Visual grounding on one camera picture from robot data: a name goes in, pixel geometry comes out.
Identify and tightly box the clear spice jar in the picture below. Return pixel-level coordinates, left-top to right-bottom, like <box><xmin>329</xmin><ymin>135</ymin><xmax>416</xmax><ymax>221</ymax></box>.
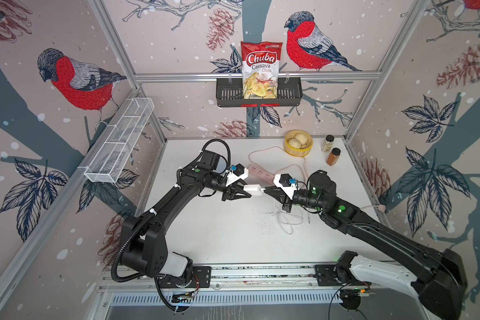
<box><xmin>321</xmin><ymin>135</ymin><xmax>335</xmax><ymax>153</ymax></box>

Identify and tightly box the brown spice jar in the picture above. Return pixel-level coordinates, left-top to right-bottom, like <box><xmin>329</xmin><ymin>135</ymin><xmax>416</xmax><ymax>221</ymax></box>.
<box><xmin>326</xmin><ymin>147</ymin><xmax>341</xmax><ymax>166</ymax></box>

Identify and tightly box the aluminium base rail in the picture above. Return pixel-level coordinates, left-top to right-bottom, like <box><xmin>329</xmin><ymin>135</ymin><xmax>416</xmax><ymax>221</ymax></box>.
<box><xmin>95</xmin><ymin>257</ymin><xmax>417</xmax><ymax>313</ymax></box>

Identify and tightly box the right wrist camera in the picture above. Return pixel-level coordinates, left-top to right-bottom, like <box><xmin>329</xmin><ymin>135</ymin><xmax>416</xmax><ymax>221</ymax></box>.
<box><xmin>273</xmin><ymin>173</ymin><xmax>298</xmax><ymax>199</ymax></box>

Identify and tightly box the white wire mesh shelf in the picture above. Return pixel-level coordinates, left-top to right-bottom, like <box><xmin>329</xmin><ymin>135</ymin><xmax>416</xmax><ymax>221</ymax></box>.
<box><xmin>84</xmin><ymin>97</ymin><xmax>154</xmax><ymax>183</ymax></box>

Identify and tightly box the black wall basket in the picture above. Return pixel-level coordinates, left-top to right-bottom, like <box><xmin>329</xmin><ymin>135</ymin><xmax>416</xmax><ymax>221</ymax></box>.
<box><xmin>216</xmin><ymin>77</ymin><xmax>303</xmax><ymax>107</ymax></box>

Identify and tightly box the white USB cable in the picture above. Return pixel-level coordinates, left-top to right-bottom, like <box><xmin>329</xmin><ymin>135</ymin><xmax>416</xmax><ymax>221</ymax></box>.
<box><xmin>259</xmin><ymin>187</ymin><xmax>311</xmax><ymax>235</ymax></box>

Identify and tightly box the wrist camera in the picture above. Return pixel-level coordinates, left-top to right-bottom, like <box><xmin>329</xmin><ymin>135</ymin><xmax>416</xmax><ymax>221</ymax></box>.
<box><xmin>225</xmin><ymin>164</ymin><xmax>249</xmax><ymax>187</ymax></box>
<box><xmin>273</xmin><ymin>173</ymin><xmax>298</xmax><ymax>199</ymax></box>

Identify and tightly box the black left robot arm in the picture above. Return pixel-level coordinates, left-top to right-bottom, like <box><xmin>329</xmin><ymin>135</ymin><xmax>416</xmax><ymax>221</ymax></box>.
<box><xmin>110</xmin><ymin>139</ymin><xmax>252</xmax><ymax>313</ymax></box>

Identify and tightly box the pink power strip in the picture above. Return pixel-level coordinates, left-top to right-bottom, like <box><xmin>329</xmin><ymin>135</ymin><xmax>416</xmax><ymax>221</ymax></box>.
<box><xmin>247</xmin><ymin>164</ymin><xmax>275</xmax><ymax>185</ymax></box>

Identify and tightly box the left bun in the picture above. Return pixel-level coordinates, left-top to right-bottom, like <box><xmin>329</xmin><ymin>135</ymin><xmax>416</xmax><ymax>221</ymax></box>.
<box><xmin>288</xmin><ymin>138</ymin><xmax>302</xmax><ymax>149</ymax></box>

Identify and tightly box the white USB charger adapter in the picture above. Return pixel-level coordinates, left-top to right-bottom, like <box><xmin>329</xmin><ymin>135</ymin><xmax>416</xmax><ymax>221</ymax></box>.
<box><xmin>243</xmin><ymin>184</ymin><xmax>263</xmax><ymax>196</ymax></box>

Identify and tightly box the horizontal aluminium wall bar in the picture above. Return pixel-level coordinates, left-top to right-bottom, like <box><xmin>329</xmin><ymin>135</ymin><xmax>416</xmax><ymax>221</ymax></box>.
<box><xmin>133</xmin><ymin>70</ymin><xmax>383</xmax><ymax>84</ymax></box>

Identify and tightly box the yellow bowl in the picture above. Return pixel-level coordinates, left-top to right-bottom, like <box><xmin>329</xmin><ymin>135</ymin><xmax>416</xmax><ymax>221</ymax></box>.
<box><xmin>283</xmin><ymin>130</ymin><xmax>313</xmax><ymax>157</ymax></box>

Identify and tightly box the Chuba cassava chips bag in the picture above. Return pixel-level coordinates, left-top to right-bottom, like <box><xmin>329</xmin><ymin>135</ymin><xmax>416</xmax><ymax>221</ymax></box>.
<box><xmin>241</xmin><ymin>41</ymin><xmax>283</xmax><ymax>99</ymax></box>

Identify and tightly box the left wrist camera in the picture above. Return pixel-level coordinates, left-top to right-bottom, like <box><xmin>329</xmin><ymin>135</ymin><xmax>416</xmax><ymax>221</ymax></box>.
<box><xmin>225</xmin><ymin>164</ymin><xmax>249</xmax><ymax>187</ymax></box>

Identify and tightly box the right bun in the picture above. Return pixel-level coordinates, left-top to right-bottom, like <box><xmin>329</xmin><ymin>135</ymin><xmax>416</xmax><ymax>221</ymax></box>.
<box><xmin>295</xmin><ymin>133</ymin><xmax>309</xmax><ymax>147</ymax></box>

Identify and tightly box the bun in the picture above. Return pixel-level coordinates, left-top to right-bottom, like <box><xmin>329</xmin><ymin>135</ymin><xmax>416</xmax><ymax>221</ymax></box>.
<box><xmin>295</xmin><ymin>133</ymin><xmax>309</xmax><ymax>147</ymax></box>
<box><xmin>288</xmin><ymin>138</ymin><xmax>302</xmax><ymax>149</ymax></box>

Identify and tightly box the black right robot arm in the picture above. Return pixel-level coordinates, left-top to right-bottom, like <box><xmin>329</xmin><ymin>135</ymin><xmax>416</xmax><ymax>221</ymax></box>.
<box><xmin>264</xmin><ymin>170</ymin><xmax>467</xmax><ymax>319</ymax></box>

